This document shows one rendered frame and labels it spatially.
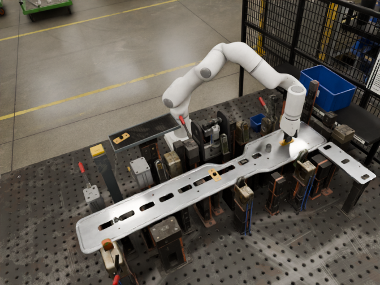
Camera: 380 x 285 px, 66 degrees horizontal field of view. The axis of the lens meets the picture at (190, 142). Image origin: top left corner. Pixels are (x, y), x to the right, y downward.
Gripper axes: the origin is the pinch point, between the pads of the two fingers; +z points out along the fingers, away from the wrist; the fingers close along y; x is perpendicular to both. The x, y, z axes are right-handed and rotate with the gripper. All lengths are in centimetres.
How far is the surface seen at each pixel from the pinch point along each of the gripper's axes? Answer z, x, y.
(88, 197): -3, -107, -15
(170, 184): 3, -69, -6
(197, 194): 3, -60, 6
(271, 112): -7.8, -0.4, -14.6
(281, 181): 4.4, -19.9, 19.7
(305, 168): -0.8, -8.0, 22.2
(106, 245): -5, -106, 16
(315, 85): -15.3, 29.3, -13.8
